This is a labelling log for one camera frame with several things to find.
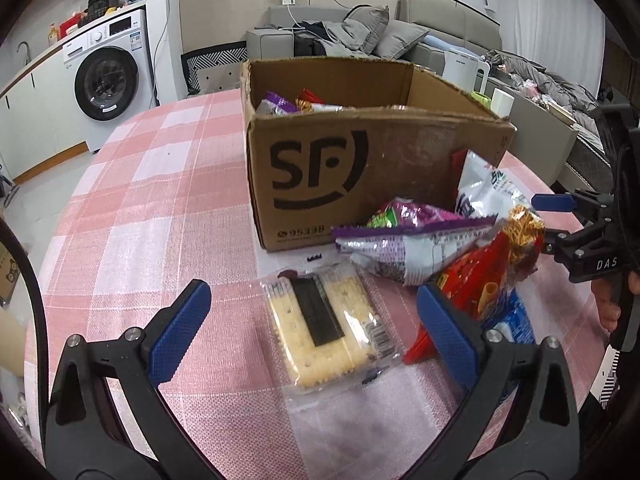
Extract white purple snack bag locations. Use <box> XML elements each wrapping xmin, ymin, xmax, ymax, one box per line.
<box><xmin>454</xmin><ymin>151</ymin><xmax>532</xmax><ymax>219</ymax></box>

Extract blue snack packet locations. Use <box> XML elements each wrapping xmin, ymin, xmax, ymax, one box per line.
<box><xmin>482</xmin><ymin>288</ymin><xmax>536</xmax><ymax>344</ymax></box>

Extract red snack bag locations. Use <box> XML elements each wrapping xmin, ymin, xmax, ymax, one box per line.
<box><xmin>401</xmin><ymin>231</ymin><xmax>516</xmax><ymax>366</ymax></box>

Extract purple silver snack bag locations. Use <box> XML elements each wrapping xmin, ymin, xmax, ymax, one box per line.
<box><xmin>332</xmin><ymin>198</ymin><xmax>500</xmax><ymax>286</ymax></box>

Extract cracker packet with seaweed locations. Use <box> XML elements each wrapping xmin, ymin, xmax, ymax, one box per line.
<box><xmin>262</xmin><ymin>261</ymin><xmax>399</xmax><ymax>393</ymax></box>

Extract right hand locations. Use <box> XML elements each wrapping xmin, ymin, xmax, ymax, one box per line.
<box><xmin>589</xmin><ymin>268</ymin><xmax>640</xmax><ymax>334</ymax></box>

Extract orange noodle snack bag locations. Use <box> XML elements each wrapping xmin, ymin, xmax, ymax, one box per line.
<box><xmin>502</xmin><ymin>205</ymin><xmax>546</xmax><ymax>283</ymax></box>

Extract grey blanket pile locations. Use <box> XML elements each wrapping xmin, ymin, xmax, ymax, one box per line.
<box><xmin>484</xmin><ymin>50</ymin><xmax>598</xmax><ymax>133</ymax></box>

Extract green small pot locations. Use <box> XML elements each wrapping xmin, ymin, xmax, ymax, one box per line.
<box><xmin>471</xmin><ymin>91</ymin><xmax>491</xmax><ymax>108</ymax></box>

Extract white electric kettle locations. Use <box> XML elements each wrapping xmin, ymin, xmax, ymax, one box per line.
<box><xmin>442</xmin><ymin>50</ymin><xmax>490</xmax><ymax>94</ymax></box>

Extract cardboard box on floor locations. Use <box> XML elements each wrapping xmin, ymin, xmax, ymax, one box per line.
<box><xmin>0</xmin><ymin>246</ymin><xmax>20</xmax><ymax>307</ymax></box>

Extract grey sofa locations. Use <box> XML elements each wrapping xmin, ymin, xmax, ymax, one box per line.
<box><xmin>246</xmin><ymin>0</ymin><xmax>502</xmax><ymax>75</ymax></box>

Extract grey cushion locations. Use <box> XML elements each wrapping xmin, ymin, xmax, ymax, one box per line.
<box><xmin>373</xmin><ymin>20</ymin><xmax>430</xmax><ymax>60</ymax></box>

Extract pink plaid tablecloth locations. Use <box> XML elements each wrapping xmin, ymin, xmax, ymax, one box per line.
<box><xmin>22</xmin><ymin>86</ymin><xmax>609</xmax><ymax>480</ymax></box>

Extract SF cardboard box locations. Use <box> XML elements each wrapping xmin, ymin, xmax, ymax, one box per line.
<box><xmin>241</xmin><ymin>58</ymin><xmax>514</xmax><ymax>252</ymax></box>

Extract white kitchen cabinet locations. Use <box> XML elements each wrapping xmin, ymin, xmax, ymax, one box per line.
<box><xmin>1</xmin><ymin>49</ymin><xmax>88</xmax><ymax>180</ymax></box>

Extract dark clothes pile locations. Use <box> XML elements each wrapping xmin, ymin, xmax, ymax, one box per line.
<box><xmin>292</xmin><ymin>21</ymin><xmax>346</xmax><ymax>58</ymax></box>

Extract white washing machine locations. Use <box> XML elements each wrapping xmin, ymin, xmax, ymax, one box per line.
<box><xmin>62</xmin><ymin>3</ymin><xmax>157</xmax><ymax>153</ymax></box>

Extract kitchen faucet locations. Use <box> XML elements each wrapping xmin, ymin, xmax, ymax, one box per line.
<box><xmin>16</xmin><ymin>41</ymin><xmax>32</xmax><ymax>65</ymax></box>

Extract black patterned chair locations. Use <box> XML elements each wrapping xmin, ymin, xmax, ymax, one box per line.
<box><xmin>181</xmin><ymin>40</ymin><xmax>247</xmax><ymax>96</ymax></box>

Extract black basket on washer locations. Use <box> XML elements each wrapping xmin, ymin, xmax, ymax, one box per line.
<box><xmin>81</xmin><ymin>0</ymin><xmax>122</xmax><ymax>24</ymax></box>

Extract black camera cable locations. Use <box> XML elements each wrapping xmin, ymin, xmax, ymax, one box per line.
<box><xmin>0</xmin><ymin>219</ymin><xmax>51</xmax><ymax>411</ymax></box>

